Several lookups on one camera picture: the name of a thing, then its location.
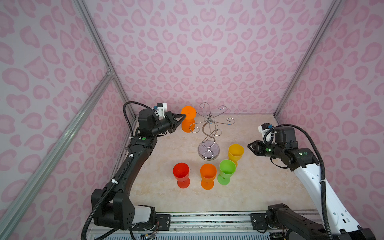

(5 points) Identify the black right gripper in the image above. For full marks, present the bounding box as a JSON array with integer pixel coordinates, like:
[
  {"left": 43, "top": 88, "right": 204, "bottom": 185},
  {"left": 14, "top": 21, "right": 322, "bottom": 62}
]
[{"left": 246, "top": 139, "right": 285, "bottom": 159}]

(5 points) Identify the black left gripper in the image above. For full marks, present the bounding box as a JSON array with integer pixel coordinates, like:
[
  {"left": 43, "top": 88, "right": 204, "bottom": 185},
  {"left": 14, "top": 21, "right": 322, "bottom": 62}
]
[{"left": 150, "top": 112, "right": 186, "bottom": 138}]

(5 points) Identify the orange plastic wine glass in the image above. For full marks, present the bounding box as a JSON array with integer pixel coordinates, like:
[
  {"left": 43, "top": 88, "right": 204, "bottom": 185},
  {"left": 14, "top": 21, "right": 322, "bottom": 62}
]
[
  {"left": 181, "top": 106, "right": 197, "bottom": 133},
  {"left": 200, "top": 164, "right": 217, "bottom": 190}
]

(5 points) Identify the yellow plastic wine glass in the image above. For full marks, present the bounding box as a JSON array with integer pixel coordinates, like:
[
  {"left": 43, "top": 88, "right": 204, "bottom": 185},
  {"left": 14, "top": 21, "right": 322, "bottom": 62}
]
[{"left": 228, "top": 144, "right": 245, "bottom": 167}]

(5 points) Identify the green plastic wine glass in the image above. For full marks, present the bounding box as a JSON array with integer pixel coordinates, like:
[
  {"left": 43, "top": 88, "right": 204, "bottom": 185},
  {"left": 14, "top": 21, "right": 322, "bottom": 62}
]
[{"left": 217, "top": 160, "right": 237, "bottom": 186}]

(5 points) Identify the red plastic wine glass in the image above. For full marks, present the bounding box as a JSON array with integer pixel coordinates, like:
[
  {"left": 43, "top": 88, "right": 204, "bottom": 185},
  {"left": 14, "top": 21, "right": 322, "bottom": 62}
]
[{"left": 173, "top": 163, "right": 190, "bottom": 189}]

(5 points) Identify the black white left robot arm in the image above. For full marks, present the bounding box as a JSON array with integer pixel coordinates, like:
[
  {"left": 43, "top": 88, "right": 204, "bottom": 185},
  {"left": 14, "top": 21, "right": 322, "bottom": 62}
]
[{"left": 90, "top": 109, "right": 186, "bottom": 230}]

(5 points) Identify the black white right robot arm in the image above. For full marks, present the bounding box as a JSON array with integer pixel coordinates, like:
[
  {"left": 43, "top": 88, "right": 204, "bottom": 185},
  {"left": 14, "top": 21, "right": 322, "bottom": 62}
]
[{"left": 248, "top": 123, "right": 376, "bottom": 240}]

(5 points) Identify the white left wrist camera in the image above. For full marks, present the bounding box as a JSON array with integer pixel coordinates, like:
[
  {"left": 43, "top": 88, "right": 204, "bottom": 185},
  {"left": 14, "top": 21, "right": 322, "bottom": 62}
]
[{"left": 153, "top": 103, "right": 168, "bottom": 119}]

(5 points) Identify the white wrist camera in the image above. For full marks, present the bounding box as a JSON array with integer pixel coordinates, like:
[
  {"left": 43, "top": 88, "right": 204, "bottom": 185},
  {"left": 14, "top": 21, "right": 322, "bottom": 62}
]
[
  {"left": 258, "top": 123, "right": 275, "bottom": 144},
  {"left": 153, "top": 103, "right": 168, "bottom": 119}
]

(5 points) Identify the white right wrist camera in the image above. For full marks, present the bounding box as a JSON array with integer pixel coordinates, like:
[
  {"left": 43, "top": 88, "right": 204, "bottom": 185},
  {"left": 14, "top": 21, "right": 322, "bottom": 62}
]
[{"left": 258, "top": 123, "right": 275, "bottom": 144}]

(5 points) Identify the chrome wire wine glass rack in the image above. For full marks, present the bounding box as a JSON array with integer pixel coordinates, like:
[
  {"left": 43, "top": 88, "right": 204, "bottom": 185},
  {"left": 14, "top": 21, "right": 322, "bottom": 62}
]
[{"left": 188, "top": 102, "right": 236, "bottom": 161}]

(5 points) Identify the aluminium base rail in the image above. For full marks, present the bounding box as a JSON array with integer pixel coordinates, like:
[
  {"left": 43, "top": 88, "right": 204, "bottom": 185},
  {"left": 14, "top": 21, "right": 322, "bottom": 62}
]
[{"left": 86, "top": 209, "right": 316, "bottom": 240}]

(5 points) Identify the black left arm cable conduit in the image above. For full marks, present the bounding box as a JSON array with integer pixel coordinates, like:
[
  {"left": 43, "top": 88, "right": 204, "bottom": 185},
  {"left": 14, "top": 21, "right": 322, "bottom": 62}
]
[{"left": 80, "top": 101, "right": 152, "bottom": 240}]

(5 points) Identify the aluminium corner frame post left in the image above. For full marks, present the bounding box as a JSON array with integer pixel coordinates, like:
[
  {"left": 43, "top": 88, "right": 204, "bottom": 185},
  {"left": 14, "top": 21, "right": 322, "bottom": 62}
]
[{"left": 73, "top": 0, "right": 129, "bottom": 103}]

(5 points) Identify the aluminium corner frame post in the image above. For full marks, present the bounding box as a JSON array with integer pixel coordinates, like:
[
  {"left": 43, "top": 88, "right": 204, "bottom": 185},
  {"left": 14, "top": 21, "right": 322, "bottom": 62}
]
[
  {"left": 73, "top": 0, "right": 129, "bottom": 103},
  {"left": 274, "top": 0, "right": 344, "bottom": 120}
]

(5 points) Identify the aluminium corner frame post right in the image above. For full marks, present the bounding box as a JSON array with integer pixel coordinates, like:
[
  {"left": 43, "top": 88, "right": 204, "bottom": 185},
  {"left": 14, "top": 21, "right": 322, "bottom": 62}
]
[{"left": 274, "top": 0, "right": 344, "bottom": 120}]

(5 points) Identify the aluminium diagonal frame bar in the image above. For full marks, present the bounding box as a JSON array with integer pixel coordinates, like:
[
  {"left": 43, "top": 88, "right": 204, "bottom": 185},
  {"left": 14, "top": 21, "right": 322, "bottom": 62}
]
[{"left": 1, "top": 72, "right": 115, "bottom": 240}]

